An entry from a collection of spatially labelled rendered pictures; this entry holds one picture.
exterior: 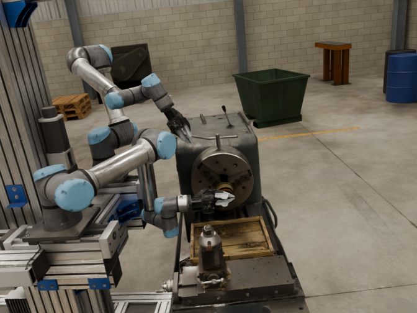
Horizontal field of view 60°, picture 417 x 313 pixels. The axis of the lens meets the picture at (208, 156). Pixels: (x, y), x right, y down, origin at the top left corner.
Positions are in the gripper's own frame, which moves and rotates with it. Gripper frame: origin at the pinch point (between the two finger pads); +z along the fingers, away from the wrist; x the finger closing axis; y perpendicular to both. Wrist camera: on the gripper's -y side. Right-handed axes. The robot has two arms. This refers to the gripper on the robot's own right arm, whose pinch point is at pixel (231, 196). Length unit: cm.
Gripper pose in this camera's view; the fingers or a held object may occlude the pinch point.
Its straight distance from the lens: 167.6
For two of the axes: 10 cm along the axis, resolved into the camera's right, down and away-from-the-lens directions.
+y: 0.3, 3.3, -9.4
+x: -0.9, -9.4, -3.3
